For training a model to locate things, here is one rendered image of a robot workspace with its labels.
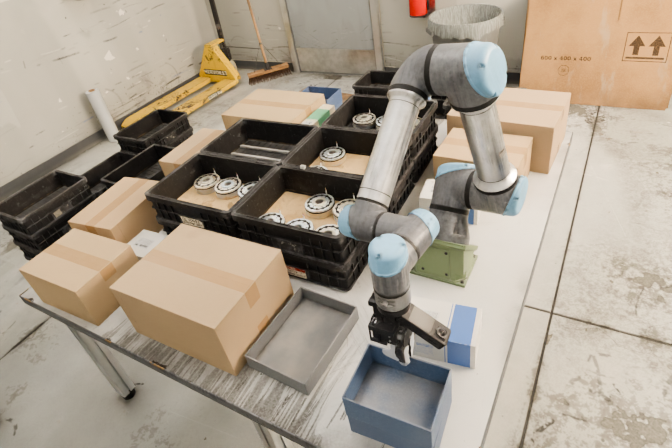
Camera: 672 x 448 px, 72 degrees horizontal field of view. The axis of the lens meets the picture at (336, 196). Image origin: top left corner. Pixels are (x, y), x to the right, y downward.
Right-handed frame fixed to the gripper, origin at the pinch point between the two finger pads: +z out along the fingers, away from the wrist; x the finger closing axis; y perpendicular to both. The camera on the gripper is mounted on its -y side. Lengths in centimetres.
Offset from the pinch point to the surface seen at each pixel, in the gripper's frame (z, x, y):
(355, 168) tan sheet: -1, -71, 46
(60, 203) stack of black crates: 28, -44, 211
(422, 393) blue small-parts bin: 4.8, 3.9, -4.3
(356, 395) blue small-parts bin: 4.8, 9.8, 9.6
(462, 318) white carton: 3.3, -18.4, -7.7
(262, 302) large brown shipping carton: 0.9, -4.0, 44.4
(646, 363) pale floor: 82, -83, -64
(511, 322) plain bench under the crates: 12.3, -28.5, -18.4
